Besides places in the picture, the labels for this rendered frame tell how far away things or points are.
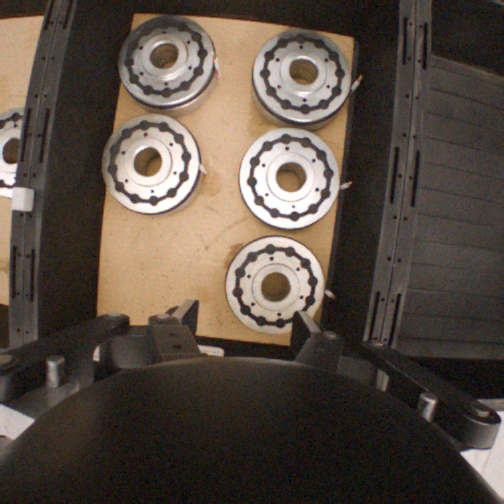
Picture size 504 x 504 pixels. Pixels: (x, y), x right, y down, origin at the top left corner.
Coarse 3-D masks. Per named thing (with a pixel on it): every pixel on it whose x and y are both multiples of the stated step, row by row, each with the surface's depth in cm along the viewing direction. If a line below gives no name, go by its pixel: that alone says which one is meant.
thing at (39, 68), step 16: (48, 0) 20; (48, 16) 20; (48, 32) 20; (48, 48) 20; (32, 80) 20; (32, 96) 20; (32, 112) 20; (32, 128) 20; (32, 144) 21; (16, 176) 21; (16, 224) 21; (16, 240) 21; (16, 256) 21; (16, 272) 21; (16, 288) 21; (16, 304) 22; (16, 320) 22; (16, 336) 22; (0, 352) 22
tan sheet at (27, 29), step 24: (0, 24) 29; (24, 24) 29; (0, 48) 29; (24, 48) 29; (0, 72) 29; (24, 72) 29; (0, 96) 30; (24, 96) 30; (0, 216) 31; (0, 240) 31; (0, 264) 31; (0, 288) 31
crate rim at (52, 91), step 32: (64, 0) 20; (64, 32) 20; (64, 64) 20; (32, 160) 21; (384, 192) 22; (32, 224) 21; (384, 224) 22; (32, 256) 21; (384, 256) 22; (32, 288) 22; (384, 288) 22; (32, 320) 22
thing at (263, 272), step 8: (272, 264) 28; (280, 264) 28; (256, 272) 29; (264, 272) 28; (272, 272) 28; (280, 272) 28; (288, 272) 28; (256, 280) 28; (288, 280) 28; (296, 280) 28; (256, 288) 28; (296, 288) 28; (256, 296) 28; (264, 296) 29; (288, 296) 28; (296, 296) 28; (264, 304) 28; (272, 304) 28; (280, 304) 28; (288, 304) 28
